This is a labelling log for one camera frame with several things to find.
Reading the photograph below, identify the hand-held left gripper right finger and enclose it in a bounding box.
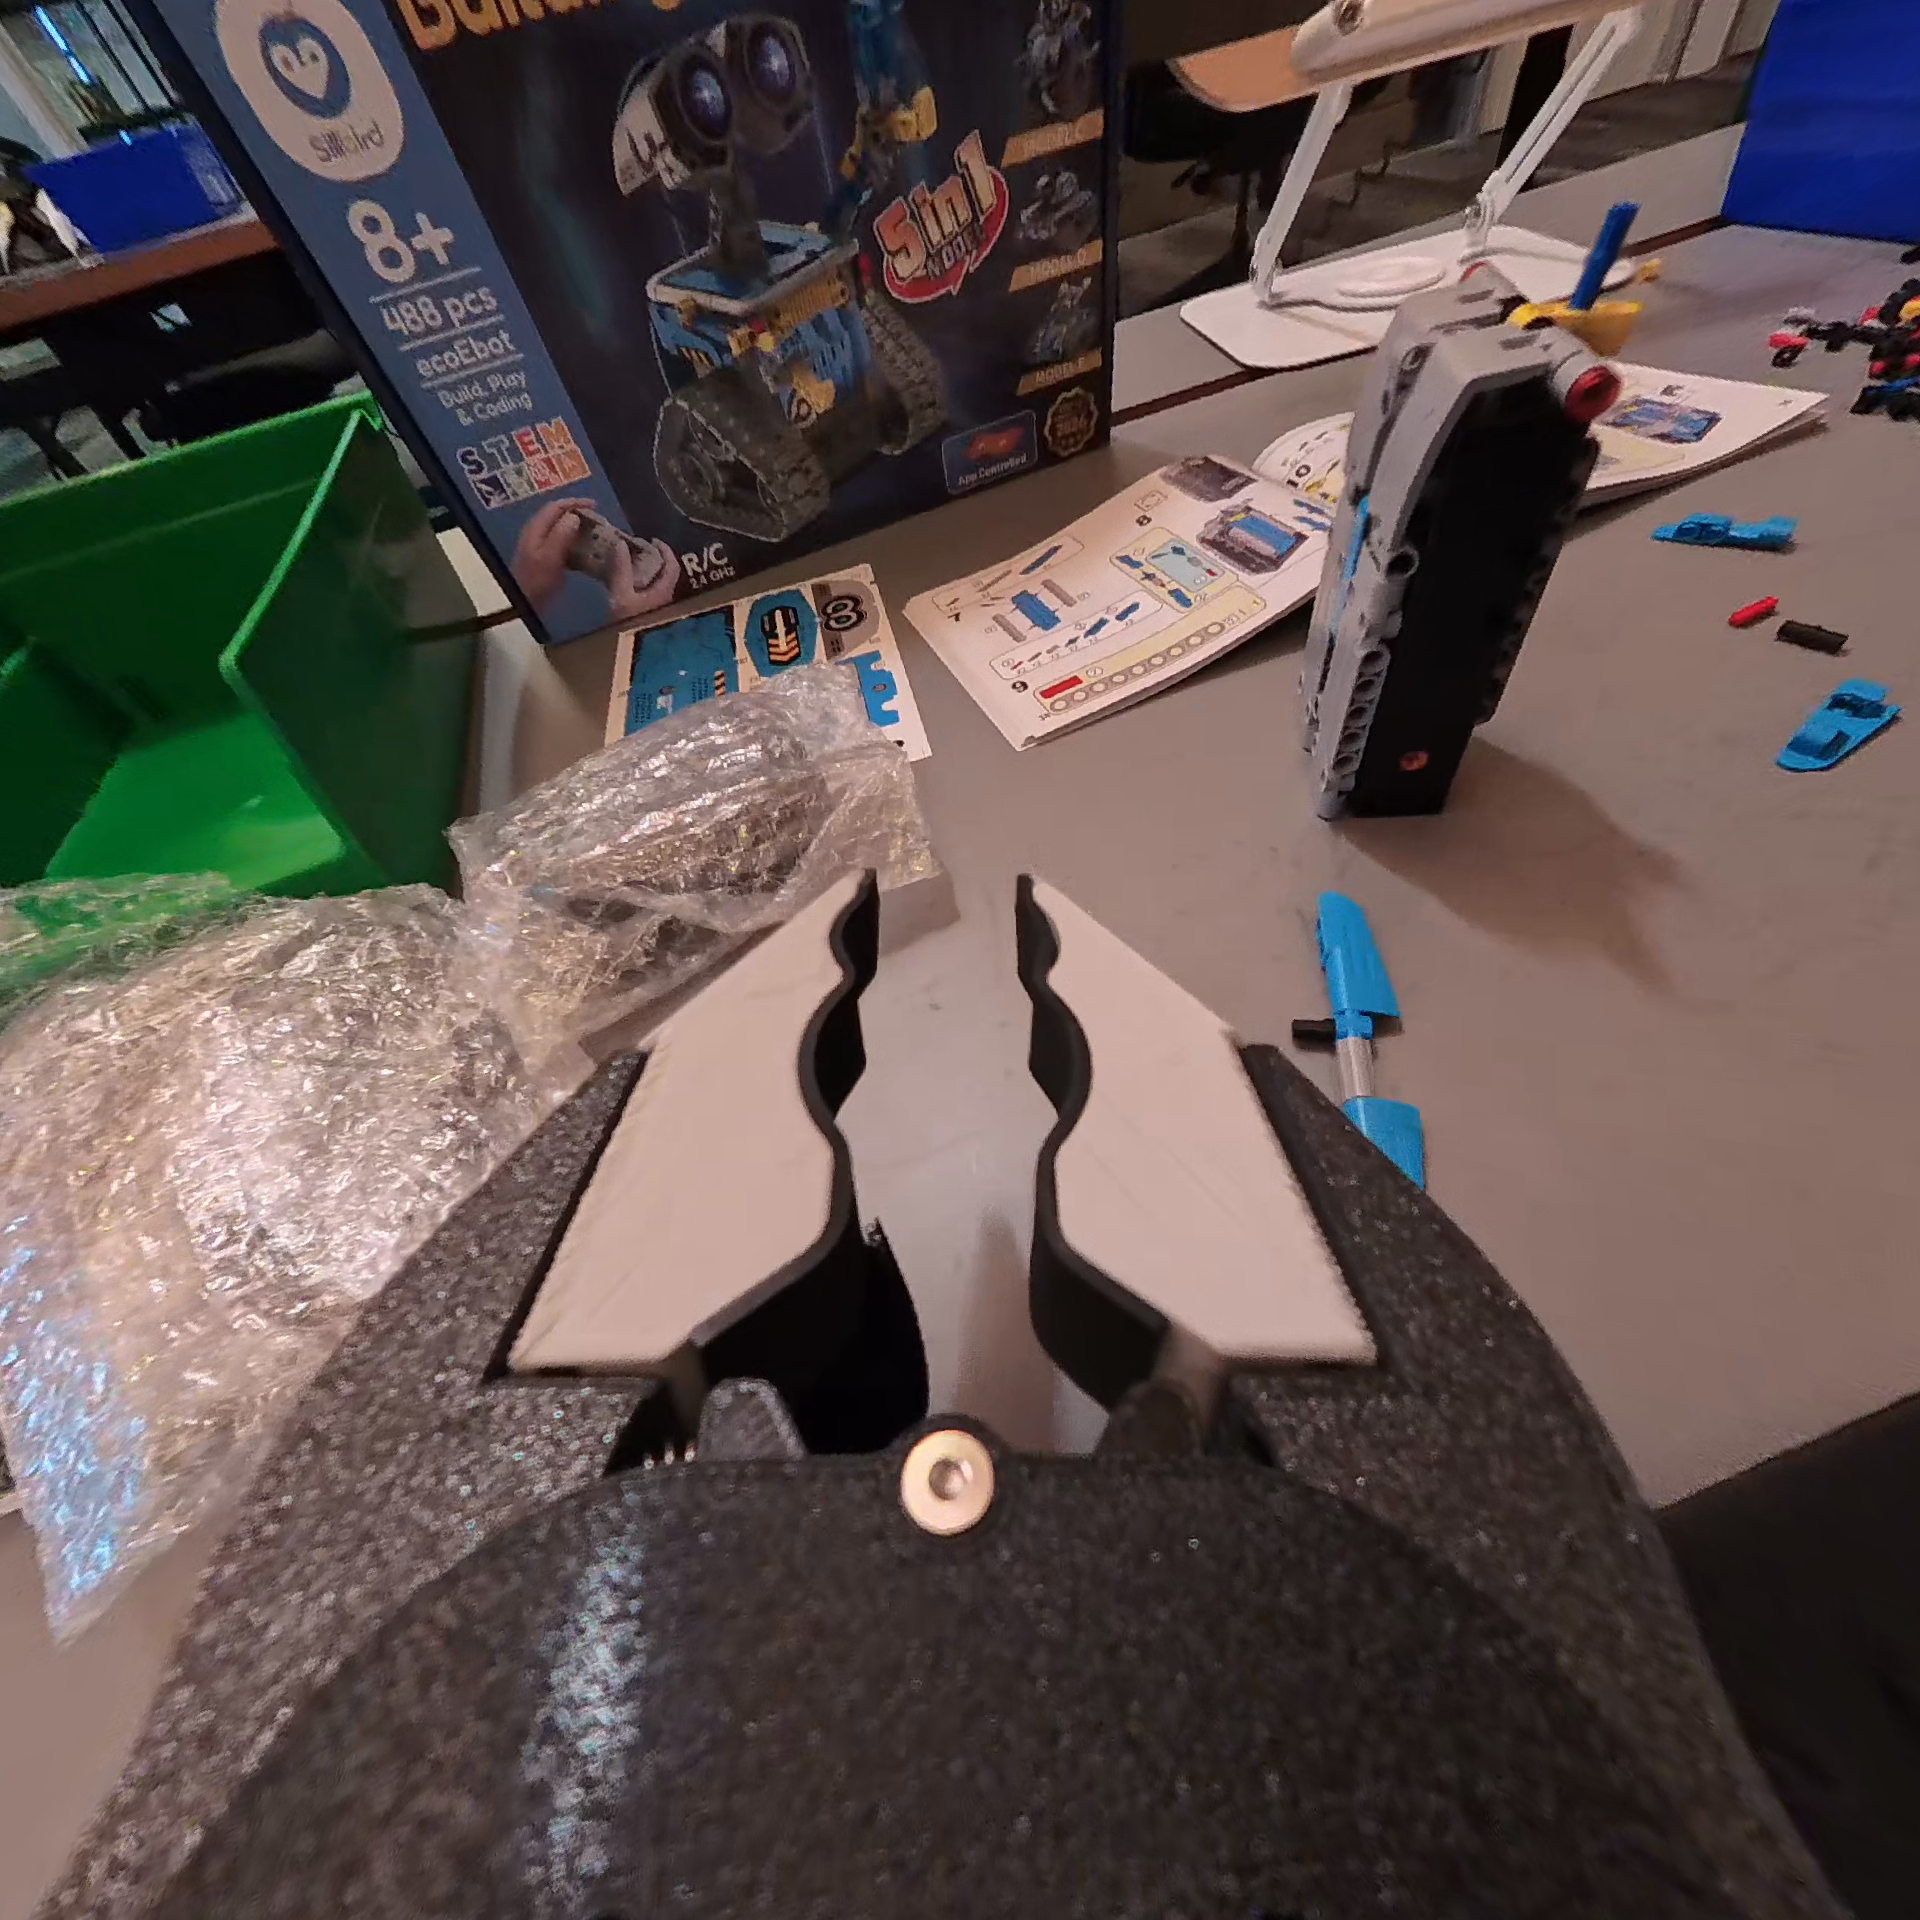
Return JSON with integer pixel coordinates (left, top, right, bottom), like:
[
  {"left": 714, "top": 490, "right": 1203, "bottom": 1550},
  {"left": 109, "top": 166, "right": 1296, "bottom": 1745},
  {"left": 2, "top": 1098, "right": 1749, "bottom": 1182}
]
[{"left": 1015, "top": 878, "right": 1384, "bottom": 1418}]

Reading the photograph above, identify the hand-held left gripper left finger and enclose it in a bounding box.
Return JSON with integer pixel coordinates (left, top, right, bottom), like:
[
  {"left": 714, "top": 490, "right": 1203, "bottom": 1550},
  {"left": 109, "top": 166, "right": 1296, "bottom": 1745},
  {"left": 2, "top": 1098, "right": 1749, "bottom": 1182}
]
[{"left": 505, "top": 872, "right": 888, "bottom": 1412}]

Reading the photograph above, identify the blue grey axle assembly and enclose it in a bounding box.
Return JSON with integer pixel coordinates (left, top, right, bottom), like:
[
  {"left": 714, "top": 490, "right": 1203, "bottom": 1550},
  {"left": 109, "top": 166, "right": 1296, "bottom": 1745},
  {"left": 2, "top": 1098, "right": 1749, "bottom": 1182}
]
[{"left": 1292, "top": 1014, "right": 1433, "bottom": 1194}]

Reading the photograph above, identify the blue curved brick panel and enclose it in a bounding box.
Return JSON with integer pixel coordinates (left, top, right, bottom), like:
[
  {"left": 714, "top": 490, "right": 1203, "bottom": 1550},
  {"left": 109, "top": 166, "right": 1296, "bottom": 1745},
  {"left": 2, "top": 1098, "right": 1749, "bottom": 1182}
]
[
  {"left": 1311, "top": 892, "right": 1407, "bottom": 1041},
  {"left": 1777, "top": 682, "right": 1898, "bottom": 772}
]

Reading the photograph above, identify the grey desk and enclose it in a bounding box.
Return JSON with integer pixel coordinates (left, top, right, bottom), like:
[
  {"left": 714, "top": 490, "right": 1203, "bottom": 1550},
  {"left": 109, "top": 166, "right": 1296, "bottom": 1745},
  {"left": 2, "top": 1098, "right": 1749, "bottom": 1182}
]
[{"left": 0, "top": 226, "right": 1920, "bottom": 1801}]

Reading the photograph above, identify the blue sticker sheet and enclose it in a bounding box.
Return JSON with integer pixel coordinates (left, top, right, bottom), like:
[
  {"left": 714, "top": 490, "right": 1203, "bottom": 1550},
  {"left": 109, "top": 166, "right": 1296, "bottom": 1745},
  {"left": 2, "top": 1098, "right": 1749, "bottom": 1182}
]
[{"left": 601, "top": 564, "right": 933, "bottom": 753}]

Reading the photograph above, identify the folded instruction leaflet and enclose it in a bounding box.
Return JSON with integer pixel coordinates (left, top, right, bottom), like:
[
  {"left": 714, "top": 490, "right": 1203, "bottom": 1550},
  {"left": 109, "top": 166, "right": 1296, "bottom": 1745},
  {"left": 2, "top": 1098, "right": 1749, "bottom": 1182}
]
[{"left": 908, "top": 450, "right": 1337, "bottom": 753}]

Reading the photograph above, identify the black blue brick model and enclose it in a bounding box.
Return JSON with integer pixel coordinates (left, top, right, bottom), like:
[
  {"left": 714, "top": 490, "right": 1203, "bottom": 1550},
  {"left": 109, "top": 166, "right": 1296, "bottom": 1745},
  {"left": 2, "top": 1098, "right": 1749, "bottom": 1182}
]
[{"left": 1296, "top": 206, "right": 1667, "bottom": 820}]

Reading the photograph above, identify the green plastic bin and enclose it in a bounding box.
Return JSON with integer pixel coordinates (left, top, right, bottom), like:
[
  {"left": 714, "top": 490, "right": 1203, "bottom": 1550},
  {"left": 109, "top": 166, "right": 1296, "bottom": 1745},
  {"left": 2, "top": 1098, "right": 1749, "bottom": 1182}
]
[{"left": 0, "top": 392, "right": 483, "bottom": 902}]

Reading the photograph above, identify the black perforated panel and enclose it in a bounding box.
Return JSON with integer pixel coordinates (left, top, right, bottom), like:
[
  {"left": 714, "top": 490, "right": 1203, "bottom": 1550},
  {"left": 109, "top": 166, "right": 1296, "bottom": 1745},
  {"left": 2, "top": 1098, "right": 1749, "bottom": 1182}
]
[{"left": 1667, "top": 1396, "right": 1920, "bottom": 1920}]

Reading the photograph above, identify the robot kit box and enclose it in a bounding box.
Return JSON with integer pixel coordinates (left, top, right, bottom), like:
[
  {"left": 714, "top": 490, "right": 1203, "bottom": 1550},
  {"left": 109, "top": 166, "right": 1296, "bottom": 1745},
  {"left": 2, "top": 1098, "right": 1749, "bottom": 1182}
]
[{"left": 152, "top": 0, "right": 1119, "bottom": 640}]

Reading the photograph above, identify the wooden table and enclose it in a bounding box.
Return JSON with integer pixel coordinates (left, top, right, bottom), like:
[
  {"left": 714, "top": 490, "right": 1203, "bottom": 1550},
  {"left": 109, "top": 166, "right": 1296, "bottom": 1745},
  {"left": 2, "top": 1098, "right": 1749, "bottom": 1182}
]
[{"left": 0, "top": 217, "right": 317, "bottom": 482}]

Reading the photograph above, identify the pile of small bricks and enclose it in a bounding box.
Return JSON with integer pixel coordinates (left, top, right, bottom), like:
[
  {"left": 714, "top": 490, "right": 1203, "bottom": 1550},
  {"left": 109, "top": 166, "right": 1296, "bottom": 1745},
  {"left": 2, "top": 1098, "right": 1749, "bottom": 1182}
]
[{"left": 1772, "top": 276, "right": 1920, "bottom": 424}]

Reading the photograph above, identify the blue storage crate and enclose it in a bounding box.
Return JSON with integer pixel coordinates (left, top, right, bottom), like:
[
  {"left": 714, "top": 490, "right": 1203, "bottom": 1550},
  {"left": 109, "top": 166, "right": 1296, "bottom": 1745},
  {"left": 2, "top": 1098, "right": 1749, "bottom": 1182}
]
[{"left": 32, "top": 122, "right": 242, "bottom": 257}]

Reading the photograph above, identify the blue plastic bin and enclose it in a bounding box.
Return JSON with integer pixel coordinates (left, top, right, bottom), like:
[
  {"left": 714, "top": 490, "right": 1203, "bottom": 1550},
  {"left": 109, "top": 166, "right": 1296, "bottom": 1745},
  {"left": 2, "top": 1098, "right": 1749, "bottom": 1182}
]
[{"left": 1725, "top": 0, "right": 1920, "bottom": 242}]

